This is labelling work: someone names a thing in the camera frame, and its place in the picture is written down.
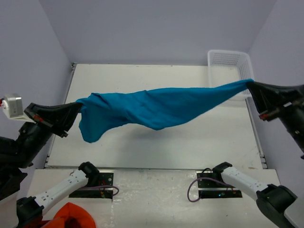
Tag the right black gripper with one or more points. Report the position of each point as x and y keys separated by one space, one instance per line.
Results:
x=266 y=95

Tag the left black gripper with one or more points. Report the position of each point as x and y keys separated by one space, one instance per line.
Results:
x=54 y=118

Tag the blue t shirt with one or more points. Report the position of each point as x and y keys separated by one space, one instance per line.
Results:
x=156 y=109

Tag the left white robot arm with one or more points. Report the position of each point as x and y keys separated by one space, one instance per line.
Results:
x=40 y=124

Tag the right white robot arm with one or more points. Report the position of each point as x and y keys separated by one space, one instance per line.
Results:
x=279 y=204

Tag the white plastic basket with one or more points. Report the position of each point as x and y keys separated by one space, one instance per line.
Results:
x=226 y=67

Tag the orange t shirt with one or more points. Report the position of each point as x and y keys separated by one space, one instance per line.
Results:
x=72 y=216

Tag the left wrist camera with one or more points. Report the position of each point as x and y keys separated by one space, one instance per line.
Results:
x=12 y=106

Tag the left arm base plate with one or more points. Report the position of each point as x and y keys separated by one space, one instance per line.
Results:
x=100 y=188

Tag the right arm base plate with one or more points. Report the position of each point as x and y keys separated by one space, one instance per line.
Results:
x=209 y=189

